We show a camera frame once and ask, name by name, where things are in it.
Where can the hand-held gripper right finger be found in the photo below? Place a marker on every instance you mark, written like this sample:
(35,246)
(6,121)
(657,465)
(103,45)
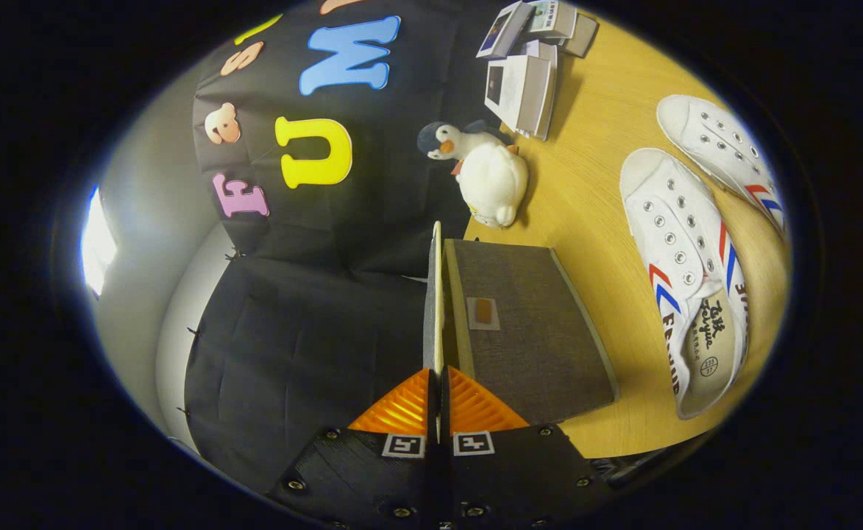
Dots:
(512,471)

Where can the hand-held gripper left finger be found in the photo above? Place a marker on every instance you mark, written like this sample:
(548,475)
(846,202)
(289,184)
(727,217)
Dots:
(372,471)

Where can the grey fabric storage box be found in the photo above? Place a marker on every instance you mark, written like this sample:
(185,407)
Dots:
(534,346)

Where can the white striped canvas shoe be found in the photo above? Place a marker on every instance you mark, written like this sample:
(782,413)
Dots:
(711,140)
(666,221)

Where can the white plush toy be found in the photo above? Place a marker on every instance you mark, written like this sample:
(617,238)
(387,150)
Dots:
(494,184)

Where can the penguin plush toy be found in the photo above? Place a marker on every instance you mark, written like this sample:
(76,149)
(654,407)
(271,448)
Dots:
(449,138)

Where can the large ceiling light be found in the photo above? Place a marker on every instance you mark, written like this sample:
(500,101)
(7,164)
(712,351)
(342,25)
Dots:
(96,243)

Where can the white book with dark photo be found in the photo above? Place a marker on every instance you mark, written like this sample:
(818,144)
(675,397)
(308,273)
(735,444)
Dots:
(516,92)

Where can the dark cover book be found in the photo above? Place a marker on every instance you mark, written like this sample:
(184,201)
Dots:
(584,35)

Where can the book with blue cover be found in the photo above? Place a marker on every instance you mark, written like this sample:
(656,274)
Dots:
(501,29)

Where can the book with teal cover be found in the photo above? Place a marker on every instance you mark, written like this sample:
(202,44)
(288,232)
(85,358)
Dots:
(552,18)

